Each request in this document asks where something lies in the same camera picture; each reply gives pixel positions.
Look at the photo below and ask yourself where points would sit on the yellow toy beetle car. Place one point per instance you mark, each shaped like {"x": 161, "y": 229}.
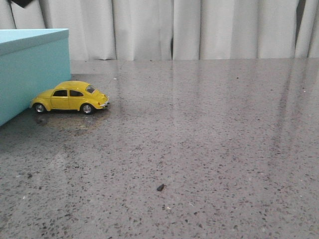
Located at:
{"x": 70, "y": 95}

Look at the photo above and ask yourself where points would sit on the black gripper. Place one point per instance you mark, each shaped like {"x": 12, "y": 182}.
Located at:
{"x": 21, "y": 3}

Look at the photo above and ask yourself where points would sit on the small black debris piece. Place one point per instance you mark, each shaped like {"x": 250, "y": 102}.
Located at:
{"x": 160, "y": 187}

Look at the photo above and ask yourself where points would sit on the light blue storage box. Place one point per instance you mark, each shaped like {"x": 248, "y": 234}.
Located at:
{"x": 31, "y": 61}

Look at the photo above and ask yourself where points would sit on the white curtain backdrop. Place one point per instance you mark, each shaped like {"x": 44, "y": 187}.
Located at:
{"x": 175, "y": 29}

